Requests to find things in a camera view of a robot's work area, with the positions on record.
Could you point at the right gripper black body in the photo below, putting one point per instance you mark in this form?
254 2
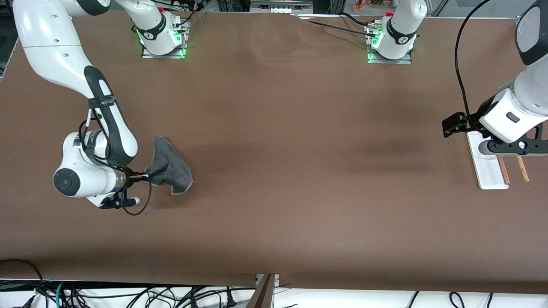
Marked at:
133 176

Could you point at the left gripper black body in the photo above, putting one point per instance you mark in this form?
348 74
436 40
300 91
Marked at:
470 121

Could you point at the grey towel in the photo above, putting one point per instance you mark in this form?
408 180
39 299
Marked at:
171 171

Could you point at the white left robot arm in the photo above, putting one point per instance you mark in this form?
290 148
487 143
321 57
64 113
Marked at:
531 85

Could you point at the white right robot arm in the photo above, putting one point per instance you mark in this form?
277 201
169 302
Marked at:
47 38

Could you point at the white rack with wooden bars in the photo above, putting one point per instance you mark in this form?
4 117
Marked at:
488 171

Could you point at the orange patterned object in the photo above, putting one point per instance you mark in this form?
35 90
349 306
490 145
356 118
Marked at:
364 4

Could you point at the wooden beam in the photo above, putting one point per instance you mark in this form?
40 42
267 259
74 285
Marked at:
263 295

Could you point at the white power strip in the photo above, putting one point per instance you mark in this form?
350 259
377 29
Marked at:
280 8

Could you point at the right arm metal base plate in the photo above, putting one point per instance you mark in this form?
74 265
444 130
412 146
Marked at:
147 55

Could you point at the metal table bracket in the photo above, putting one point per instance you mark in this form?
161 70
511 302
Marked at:
258 280

